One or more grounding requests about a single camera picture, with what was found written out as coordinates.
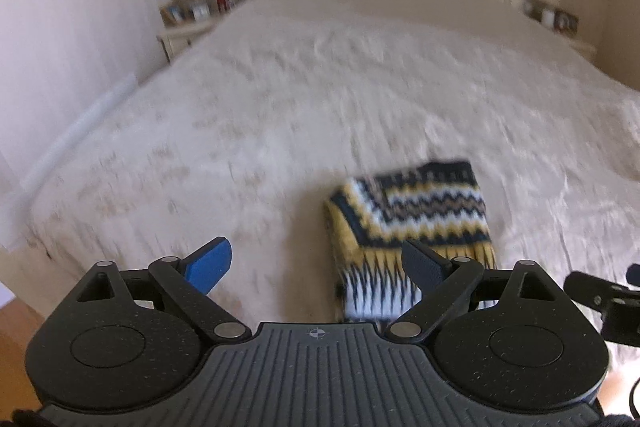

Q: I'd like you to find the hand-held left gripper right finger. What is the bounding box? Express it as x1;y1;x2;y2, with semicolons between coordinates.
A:
389;240;553;341

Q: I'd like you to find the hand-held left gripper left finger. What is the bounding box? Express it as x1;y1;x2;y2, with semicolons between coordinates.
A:
76;237;251;342

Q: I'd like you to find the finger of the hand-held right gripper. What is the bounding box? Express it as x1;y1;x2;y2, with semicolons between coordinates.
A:
564;271;640;308

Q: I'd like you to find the navy yellow patterned knit sweater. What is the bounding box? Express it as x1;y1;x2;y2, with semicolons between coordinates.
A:
324;159;498;323

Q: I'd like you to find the white floral bedspread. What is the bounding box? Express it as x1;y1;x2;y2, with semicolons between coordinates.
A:
27;0;640;358

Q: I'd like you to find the cream nightstand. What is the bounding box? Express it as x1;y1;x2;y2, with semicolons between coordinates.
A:
156;14;221;64
525;4;598;60

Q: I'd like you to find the wooden photo frame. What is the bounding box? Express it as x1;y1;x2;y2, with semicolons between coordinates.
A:
160;4;185;26

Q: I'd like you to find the dark photo frame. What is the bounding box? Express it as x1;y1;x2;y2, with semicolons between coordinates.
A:
554;10;579;34

